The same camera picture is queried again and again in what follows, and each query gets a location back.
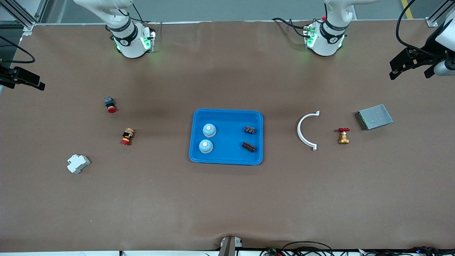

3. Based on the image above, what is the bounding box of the grey metal power supply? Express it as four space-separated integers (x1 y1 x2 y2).
355 104 394 131

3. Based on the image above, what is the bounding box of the white circuit breaker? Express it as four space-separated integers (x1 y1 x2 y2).
67 154 91 174

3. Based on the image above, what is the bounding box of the red yellow push button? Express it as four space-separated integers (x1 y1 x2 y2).
120 128 135 146

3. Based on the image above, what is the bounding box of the white curved pipe clamp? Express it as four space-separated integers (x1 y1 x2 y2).
297 111 320 151

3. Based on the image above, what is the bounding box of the blue plastic tray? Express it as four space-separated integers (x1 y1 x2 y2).
188 108 264 166

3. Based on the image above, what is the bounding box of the brown table cover mat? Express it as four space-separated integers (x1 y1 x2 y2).
0 20 455 252

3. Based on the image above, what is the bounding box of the aluminium frame post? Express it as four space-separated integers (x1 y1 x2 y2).
0 0 48 36
425 0 455 27

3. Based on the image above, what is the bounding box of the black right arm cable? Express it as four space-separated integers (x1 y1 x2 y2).
0 36 36 64

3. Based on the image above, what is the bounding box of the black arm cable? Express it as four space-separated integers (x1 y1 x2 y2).
0 36 36 64
396 0 455 59

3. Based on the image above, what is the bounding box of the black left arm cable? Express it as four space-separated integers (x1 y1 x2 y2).
396 0 455 59

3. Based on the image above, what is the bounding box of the black right base cable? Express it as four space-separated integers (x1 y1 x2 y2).
132 4 157 25

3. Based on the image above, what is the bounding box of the black base cable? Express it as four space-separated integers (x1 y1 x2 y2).
272 17 310 38
132 4 157 25

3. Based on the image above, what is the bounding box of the black left base cable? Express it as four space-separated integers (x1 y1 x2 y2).
272 17 310 38

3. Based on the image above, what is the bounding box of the black cable bundle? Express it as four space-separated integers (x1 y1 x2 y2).
363 246 455 256

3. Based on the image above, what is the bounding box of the black looped cable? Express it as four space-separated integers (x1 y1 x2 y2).
283 241 334 256

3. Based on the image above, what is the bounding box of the grey metal camera bracket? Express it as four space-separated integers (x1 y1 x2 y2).
219 236 243 256

